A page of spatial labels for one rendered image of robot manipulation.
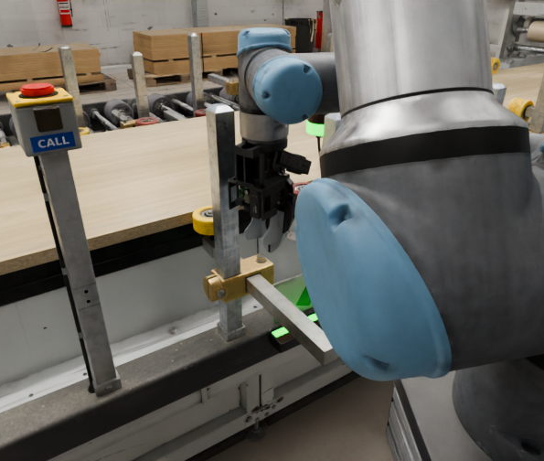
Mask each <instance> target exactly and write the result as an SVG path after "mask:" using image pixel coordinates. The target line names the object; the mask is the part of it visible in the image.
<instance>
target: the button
mask: <svg viewBox="0 0 544 461"><path fill-rule="evenodd" d="M20 91H21V94H24V96H27V97H38V96H46V95H50V94H52V93H53V91H55V89H54V86H53V85H51V84H49V83H33V84H28V85H24V86H22V88H21V89H20Z"/></svg>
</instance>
